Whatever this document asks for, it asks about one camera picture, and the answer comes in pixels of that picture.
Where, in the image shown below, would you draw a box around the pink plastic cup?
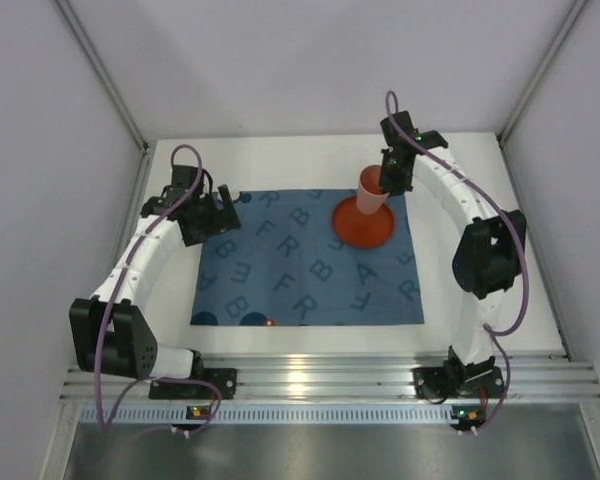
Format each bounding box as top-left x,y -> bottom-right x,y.
356,165 -> 388,215

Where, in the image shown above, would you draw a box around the red round plate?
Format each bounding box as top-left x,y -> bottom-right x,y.
331,197 -> 395,249

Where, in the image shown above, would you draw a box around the blue letter-print placemat cloth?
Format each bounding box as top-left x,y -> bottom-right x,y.
190,190 -> 424,327

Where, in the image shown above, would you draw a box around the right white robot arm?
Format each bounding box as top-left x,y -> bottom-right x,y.
380,111 -> 530,366

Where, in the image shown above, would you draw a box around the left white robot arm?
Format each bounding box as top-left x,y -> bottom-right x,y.
69,165 -> 241,380

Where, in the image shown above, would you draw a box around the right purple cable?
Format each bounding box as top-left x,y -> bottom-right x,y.
383,90 -> 531,436

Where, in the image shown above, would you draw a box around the purple cable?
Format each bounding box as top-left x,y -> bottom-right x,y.
383,90 -> 531,436
93,144 -> 224,439

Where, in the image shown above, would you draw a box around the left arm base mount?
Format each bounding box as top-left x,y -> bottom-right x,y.
148,368 -> 238,401

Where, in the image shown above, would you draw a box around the aluminium mounting rail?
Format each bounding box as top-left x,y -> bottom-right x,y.
62,324 -> 600,401

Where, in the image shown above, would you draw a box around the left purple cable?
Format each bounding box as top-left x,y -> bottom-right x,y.
93,144 -> 224,439

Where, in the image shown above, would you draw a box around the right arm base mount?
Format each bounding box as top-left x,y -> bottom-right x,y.
412,367 -> 504,404

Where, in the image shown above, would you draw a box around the perforated cable tray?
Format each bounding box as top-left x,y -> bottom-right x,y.
79,403 -> 491,426

